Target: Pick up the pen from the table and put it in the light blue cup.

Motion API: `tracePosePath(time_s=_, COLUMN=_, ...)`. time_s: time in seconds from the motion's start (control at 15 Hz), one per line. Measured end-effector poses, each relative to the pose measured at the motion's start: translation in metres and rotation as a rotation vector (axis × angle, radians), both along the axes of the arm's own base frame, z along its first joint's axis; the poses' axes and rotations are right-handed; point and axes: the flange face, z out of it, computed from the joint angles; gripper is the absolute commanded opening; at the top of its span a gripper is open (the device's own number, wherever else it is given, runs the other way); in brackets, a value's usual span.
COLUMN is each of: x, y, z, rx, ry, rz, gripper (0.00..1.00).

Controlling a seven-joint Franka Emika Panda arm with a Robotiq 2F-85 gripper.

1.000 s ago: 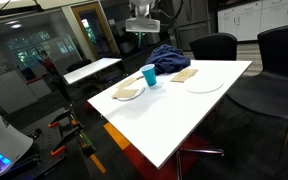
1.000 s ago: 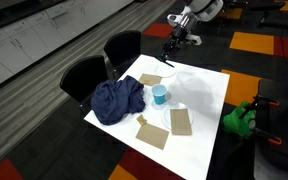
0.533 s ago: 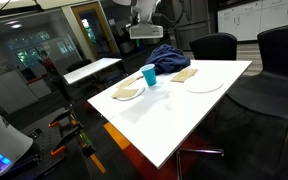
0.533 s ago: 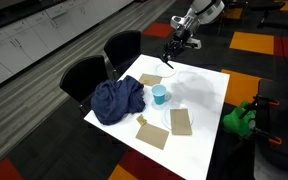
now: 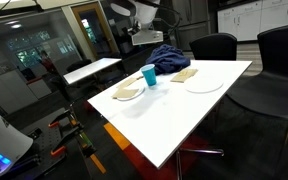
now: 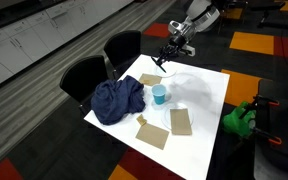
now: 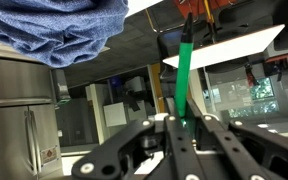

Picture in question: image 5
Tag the black chair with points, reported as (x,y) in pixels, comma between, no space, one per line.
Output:
(277,73)
(214,46)

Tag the white plate under napkin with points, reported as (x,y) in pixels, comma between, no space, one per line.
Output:
(135,95)

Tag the stainless steel refrigerator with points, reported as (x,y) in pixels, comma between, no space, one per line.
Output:
(192,23)

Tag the small brown paper piece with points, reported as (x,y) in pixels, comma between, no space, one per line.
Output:
(139,77)

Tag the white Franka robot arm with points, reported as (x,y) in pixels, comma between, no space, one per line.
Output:
(145,13)

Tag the wooden framed door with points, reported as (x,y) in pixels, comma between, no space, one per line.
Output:
(95,33)

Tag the white kitchen cabinets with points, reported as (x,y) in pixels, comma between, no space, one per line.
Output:
(250,20)

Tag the white robot base blue lights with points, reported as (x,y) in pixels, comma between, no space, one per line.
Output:
(0,140)

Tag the metal table leg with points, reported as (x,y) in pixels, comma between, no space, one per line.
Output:
(200,151)

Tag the white side table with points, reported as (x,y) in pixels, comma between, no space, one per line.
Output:
(90,68)

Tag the light blue cup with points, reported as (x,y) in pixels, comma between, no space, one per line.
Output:
(149,76)

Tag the person in red shirt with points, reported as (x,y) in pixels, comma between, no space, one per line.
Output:
(46,61)

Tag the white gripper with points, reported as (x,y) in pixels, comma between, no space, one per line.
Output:
(147,37)

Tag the black mounting plate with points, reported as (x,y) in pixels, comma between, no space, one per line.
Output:
(47,143)

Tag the dark blue cloth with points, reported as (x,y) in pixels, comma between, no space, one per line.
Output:
(169,60)

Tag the empty white plate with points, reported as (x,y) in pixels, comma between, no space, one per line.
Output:
(204,85)

